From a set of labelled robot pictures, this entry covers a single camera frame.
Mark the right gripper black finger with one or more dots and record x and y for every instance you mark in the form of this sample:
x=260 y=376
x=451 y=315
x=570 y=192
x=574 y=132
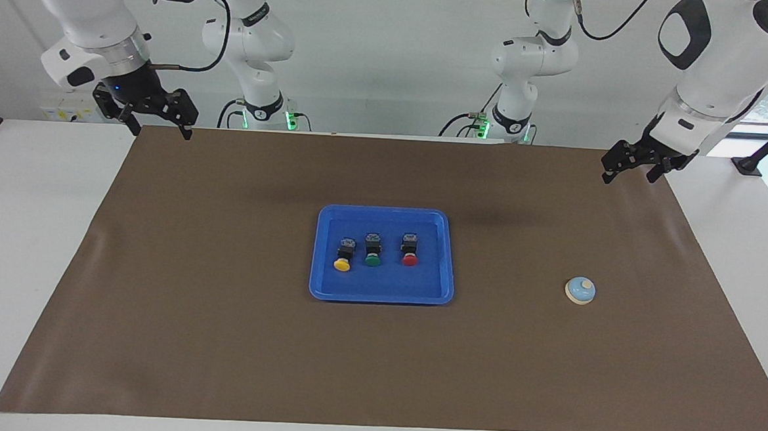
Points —
x=112 y=108
x=183 y=110

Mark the blue plastic tray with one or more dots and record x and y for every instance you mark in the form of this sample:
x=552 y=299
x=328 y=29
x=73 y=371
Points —
x=380 y=287

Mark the light blue desk bell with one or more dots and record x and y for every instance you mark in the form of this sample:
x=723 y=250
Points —
x=579 y=291

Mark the brown table mat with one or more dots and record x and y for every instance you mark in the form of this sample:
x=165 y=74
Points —
x=376 y=359

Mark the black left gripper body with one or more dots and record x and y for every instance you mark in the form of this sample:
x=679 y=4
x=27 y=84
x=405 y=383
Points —
x=657 y=153

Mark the green push button switch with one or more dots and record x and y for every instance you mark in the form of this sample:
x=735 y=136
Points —
x=372 y=260

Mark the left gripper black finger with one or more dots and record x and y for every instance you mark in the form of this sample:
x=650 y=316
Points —
x=659 y=169
x=620 y=157

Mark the yellow push button switch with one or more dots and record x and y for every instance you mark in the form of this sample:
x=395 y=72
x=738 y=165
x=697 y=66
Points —
x=342 y=264

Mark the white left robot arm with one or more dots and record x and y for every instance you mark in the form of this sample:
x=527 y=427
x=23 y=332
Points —
x=720 y=62

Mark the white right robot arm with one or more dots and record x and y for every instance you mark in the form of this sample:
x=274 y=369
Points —
x=86 y=3

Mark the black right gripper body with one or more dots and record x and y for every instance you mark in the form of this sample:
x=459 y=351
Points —
x=134 y=87

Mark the red push button switch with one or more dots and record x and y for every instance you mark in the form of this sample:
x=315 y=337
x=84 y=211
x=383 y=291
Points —
x=410 y=259

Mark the white wall outlet box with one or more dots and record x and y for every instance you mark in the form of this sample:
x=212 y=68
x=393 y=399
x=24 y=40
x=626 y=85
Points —
x=60 y=114

